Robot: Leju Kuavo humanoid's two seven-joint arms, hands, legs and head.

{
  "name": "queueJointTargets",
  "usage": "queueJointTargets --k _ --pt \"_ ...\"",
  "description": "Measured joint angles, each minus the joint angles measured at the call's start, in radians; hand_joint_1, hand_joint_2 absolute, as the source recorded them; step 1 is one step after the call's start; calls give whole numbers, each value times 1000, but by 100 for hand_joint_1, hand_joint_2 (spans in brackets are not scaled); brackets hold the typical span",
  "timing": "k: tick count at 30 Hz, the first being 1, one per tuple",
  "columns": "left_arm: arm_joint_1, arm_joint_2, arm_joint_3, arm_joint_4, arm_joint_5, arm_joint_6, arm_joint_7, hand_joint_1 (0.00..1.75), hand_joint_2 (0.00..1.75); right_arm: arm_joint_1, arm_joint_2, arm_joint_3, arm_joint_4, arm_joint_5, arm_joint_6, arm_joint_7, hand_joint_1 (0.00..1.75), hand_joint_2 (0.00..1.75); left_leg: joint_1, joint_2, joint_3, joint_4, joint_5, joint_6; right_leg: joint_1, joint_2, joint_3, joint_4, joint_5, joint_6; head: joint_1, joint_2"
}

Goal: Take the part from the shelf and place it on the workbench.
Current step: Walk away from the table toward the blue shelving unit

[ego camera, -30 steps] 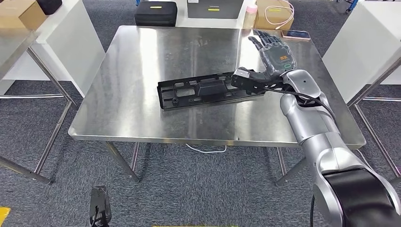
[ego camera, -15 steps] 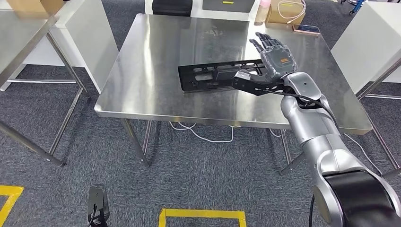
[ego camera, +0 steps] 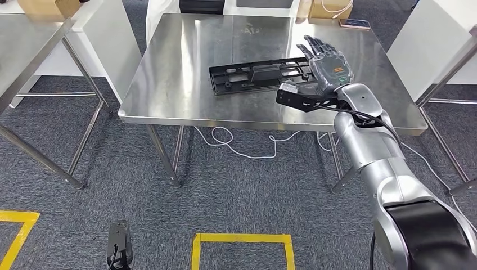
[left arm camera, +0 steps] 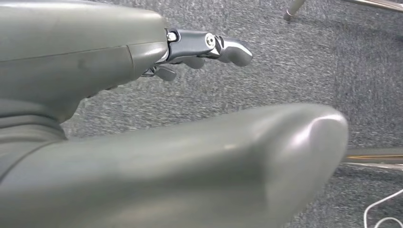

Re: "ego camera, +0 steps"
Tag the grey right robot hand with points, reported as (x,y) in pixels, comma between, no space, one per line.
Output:
(331,70)

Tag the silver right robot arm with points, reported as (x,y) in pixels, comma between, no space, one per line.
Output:
(372,149)

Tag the long black plastic part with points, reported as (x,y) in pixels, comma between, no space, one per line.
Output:
(266,72)

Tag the white partition panel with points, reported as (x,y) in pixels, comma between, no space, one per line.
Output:
(111,44)
(428,37)

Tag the black left wrist camera bracket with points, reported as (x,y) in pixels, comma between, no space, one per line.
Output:
(119,238)

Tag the black carrying case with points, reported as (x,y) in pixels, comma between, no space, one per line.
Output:
(201,5)

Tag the cardboard box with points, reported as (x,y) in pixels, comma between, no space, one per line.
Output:
(44,7)
(316,11)

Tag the white draped cover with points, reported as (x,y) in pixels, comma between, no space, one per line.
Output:
(160,18)

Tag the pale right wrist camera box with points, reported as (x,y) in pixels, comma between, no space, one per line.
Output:
(287,87)

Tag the dark grey case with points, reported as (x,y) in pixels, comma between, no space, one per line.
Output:
(261,3)

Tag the stainless steel workbench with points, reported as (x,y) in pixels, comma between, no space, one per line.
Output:
(179,74)

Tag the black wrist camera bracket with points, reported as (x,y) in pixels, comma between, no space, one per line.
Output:
(298,102)
(119,238)

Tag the black right wrist camera bracket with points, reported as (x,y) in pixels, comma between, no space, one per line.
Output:
(298,102)

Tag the smartphone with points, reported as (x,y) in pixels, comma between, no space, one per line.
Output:
(354,24)

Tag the yellow floor tape square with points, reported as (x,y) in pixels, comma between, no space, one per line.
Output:
(18,217)
(242,238)

